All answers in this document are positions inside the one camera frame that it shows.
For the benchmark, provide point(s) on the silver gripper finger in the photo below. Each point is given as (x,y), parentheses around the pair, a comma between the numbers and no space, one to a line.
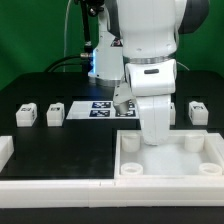
(122,97)

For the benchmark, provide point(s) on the white square tabletop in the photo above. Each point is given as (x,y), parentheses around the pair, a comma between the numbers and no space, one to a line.
(186,153)

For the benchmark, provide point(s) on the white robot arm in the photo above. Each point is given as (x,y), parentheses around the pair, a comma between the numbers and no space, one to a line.
(135,54)

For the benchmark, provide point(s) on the white sheet with tags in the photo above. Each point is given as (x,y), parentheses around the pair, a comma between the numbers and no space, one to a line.
(99,110)

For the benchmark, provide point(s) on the white U-shaped obstacle fence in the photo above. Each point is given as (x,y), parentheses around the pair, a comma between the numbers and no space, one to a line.
(190,191)

